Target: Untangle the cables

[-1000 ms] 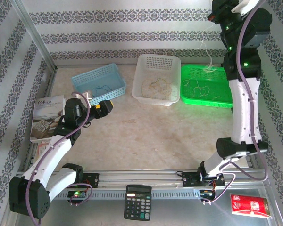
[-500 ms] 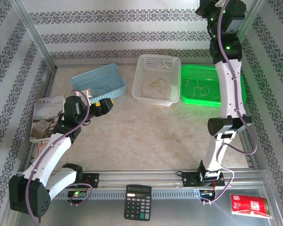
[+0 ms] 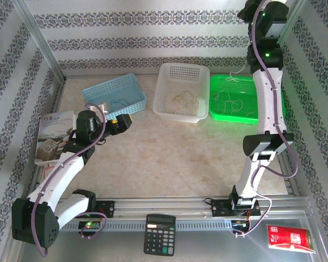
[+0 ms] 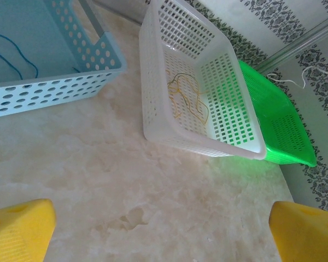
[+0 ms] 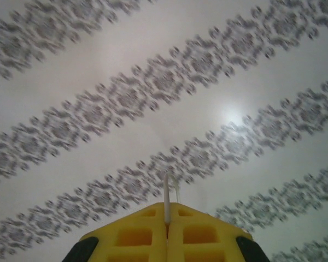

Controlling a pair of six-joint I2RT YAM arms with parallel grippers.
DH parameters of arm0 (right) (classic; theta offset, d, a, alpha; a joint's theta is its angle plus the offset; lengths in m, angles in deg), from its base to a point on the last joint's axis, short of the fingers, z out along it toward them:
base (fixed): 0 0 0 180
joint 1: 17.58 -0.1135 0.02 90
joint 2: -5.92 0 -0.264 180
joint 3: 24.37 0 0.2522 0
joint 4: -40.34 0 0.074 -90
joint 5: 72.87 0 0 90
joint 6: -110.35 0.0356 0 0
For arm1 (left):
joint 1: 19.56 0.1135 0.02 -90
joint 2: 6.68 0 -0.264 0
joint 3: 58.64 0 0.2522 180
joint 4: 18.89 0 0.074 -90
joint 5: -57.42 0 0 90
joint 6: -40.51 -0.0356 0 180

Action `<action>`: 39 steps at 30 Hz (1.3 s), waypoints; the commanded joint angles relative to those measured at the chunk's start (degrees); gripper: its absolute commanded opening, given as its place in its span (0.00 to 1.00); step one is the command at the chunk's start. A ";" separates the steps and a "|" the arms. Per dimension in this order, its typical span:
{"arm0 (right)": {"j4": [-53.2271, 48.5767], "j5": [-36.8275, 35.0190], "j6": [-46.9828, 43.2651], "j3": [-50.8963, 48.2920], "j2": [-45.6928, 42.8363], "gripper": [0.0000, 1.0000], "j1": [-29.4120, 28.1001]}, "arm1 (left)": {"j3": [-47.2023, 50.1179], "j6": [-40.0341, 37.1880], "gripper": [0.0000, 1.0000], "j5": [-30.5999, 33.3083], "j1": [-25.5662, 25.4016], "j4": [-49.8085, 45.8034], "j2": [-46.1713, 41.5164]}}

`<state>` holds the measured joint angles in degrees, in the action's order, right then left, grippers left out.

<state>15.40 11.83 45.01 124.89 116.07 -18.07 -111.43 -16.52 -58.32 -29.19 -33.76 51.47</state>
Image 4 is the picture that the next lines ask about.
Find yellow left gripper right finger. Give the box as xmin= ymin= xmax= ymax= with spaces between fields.
xmin=268 ymin=201 xmax=328 ymax=262

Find white cable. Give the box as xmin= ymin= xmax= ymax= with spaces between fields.
xmin=266 ymin=65 xmax=328 ymax=90

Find light blue plastic basket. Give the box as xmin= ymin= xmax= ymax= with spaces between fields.
xmin=0 ymin=0 xmax=128 ymax=120

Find green plastic basket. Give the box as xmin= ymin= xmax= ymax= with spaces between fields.
xmin=237 ymin=59 xmax=318 ymax=168

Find aluminium frame post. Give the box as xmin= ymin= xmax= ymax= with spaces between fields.
xmin=257 ymin=13 xmax=328 ymax=75

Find white plastic basket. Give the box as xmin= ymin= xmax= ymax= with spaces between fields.
xmin=138 ymin=0 xmax=267 ymax=160

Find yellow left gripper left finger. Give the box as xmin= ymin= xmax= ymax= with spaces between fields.
xmin=0 ymin=198 xmax=57 ymax=262

